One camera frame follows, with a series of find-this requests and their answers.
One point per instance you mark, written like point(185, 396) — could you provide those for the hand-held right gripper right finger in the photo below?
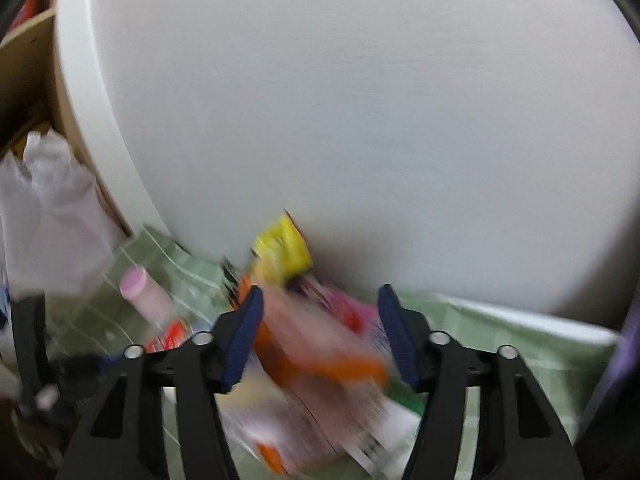
point(397, 335)

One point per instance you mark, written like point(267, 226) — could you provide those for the pink orange snack packet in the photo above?
point(320, 355)

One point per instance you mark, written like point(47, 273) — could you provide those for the yellow snack packet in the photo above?
point(280, 250)

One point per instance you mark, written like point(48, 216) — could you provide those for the white plastic bag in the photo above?
point(55, 210)

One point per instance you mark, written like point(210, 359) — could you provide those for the pink cylindrical container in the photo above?
point(147, 295)

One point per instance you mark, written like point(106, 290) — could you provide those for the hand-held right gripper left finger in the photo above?
point(247, 335)

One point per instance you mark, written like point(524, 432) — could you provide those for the green grid tablecloth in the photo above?
point(500, 325)

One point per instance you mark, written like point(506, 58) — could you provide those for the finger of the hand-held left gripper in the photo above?
point(30, 350)

